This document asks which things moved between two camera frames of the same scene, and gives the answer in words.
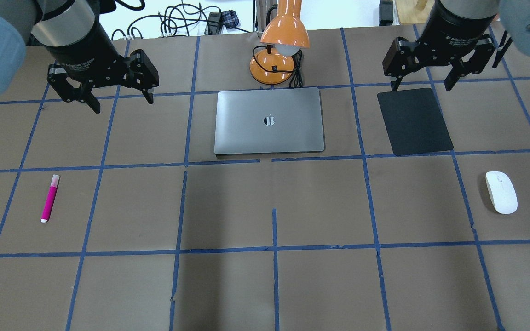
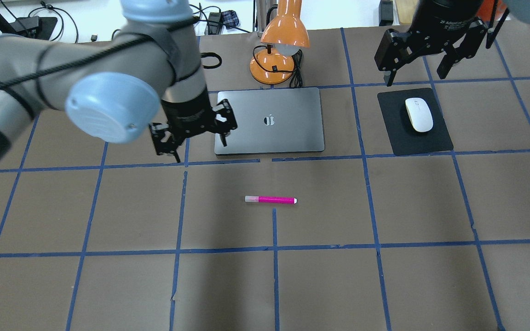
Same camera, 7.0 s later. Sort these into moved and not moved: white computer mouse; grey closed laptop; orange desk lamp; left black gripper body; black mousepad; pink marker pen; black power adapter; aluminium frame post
Moved: pink marker pen; left black gripper body; white computer mouse
Not moved: black mousepad; orange desk lamp; aluminium frame post; black power adapter; grey closed laptop
